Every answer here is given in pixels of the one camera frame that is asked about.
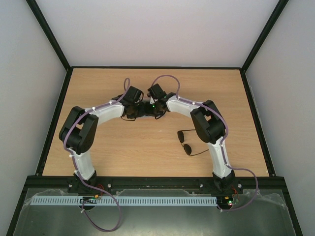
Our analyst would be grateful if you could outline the pink glasses case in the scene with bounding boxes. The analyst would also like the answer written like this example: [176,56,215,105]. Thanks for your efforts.
[137,99,157,118]

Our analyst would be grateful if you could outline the black gold sunglasses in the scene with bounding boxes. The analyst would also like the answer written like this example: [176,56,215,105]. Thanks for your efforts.
[177,129,208,157]

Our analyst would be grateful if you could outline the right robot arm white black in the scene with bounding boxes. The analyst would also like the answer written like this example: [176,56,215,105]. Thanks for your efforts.
[148,84,234,193]

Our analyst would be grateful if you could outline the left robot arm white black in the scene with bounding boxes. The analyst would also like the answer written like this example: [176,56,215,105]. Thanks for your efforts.
[59,86,144,194]

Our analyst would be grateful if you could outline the left controller board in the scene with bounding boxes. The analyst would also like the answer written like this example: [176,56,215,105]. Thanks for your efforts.
[78,194,102,205]

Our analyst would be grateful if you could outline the controller board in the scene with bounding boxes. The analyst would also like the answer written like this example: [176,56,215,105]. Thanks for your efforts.
[78,194,102,205]
[217,194,240,208]

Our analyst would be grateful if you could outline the right controller board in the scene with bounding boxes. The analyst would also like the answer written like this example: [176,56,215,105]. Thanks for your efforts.
[217,194,240,208]

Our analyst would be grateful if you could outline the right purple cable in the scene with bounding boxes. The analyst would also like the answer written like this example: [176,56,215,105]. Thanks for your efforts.
[152,74,259,213]

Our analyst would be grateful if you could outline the purple cable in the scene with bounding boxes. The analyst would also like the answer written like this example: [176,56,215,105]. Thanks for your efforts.
[152,74,259,213]
[63,77,123,233]

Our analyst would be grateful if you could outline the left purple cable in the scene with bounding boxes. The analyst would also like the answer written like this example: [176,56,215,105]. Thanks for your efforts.
[63,77,123,233]

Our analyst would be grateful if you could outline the light blue slotted cable duct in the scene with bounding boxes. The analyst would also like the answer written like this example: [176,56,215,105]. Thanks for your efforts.
[31,196,217,207]

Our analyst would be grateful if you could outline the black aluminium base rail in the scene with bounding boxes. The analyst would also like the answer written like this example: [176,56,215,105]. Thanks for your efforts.
[23,176,288,196]

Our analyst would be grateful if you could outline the black enclosure frame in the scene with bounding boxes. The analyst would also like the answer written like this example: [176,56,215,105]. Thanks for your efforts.
[0,0,315,236]

